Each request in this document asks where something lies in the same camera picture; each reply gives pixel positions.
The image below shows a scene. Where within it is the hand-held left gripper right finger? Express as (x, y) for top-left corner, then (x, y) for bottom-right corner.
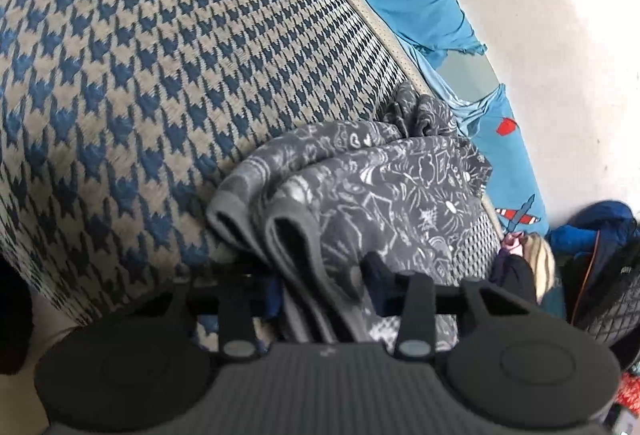
(365, 252), (532, 361)

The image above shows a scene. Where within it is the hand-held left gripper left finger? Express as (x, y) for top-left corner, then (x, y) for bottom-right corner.
(127, 275), (281, 362)

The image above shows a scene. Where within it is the grey doodle print fleece garment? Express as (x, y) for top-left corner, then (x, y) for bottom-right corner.
(205, 80), (493, 346)

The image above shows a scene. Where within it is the black cloth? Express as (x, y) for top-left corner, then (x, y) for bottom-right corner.
(490, 252), (538, 305)

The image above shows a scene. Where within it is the pink garment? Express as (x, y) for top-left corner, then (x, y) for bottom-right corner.
(502, 232), (526, 257)

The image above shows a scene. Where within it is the blue jacket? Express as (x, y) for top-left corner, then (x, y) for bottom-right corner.
(547, 200), (640, 286)

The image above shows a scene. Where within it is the grey pad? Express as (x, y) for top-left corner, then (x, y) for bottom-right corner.
(435, 52), (501, 103)

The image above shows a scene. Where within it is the black quilted jacket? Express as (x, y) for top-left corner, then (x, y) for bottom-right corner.
(567, 225), (640, 347)

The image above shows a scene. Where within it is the blue beige houndstooth blanket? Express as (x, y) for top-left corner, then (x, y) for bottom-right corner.
(0, 0), (506, 351)

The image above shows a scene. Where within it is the red patterned cloth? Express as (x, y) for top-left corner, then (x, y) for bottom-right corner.
(612, 375), (640, 426)

